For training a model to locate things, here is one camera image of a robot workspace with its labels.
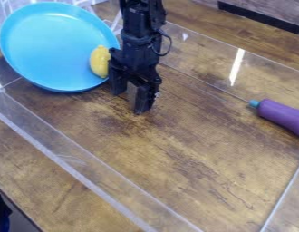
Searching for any yellow lemon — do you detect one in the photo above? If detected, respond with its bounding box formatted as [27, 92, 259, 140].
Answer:
[89, 45, 111, 78]

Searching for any blue round plastic tray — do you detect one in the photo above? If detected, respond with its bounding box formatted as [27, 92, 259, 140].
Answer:
[0, 2, 120, 92]

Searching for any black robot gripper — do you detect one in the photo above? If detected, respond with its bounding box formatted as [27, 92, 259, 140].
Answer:
[109, 30, 163, 115]

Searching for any clear acrylic front barrier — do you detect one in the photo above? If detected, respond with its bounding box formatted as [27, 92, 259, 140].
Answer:
[0, 83, 203, 232]

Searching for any dark object bottom left corner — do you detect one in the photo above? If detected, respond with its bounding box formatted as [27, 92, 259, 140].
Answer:
[0, 194, 12, 232]

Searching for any purple toy eggplant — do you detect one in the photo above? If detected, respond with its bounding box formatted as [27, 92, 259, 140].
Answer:
[250, 99, 299, 136]

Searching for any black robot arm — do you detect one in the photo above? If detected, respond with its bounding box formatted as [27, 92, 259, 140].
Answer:
[109, 0, 171, 114]

